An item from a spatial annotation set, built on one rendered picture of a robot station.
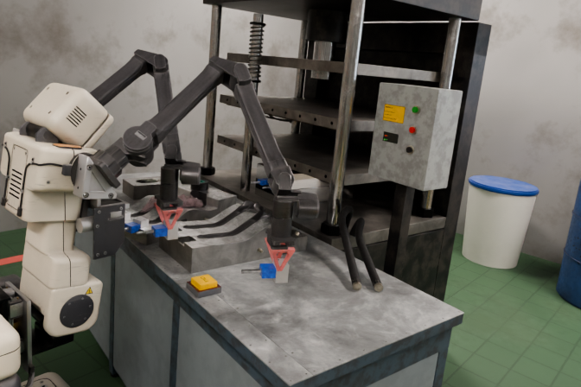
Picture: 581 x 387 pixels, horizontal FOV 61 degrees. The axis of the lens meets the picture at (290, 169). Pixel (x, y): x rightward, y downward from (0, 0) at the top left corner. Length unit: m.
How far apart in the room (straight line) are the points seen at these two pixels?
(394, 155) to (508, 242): 2.55
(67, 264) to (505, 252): 3.64
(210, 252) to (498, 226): 3.11
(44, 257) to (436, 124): 1.42
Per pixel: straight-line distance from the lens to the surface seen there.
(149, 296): 2.02
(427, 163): 1.99
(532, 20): 5.02
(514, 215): 4.42
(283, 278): 1.43
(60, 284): 1.60
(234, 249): 1.75
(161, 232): 1.67
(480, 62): 2.76
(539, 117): 4.93
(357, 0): 2.11
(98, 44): 4.59
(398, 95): 2.07
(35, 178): 1.46
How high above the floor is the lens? 1.51
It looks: 12 degrees down
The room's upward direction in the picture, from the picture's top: 6 degrees clockwise
